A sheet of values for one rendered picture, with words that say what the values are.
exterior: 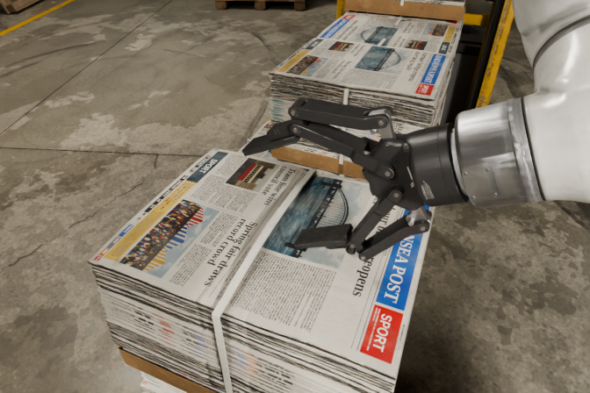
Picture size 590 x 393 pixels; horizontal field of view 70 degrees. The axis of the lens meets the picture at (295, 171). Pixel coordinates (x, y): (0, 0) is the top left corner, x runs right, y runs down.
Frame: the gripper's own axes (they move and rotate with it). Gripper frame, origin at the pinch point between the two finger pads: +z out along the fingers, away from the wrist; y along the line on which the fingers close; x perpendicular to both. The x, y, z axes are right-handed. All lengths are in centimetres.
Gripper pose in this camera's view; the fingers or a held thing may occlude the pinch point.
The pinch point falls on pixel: (283, 194)
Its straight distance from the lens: 49.3
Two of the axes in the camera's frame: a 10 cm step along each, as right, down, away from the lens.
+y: 4.2, 8.3, 3.8
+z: -8.3, 1.8, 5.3
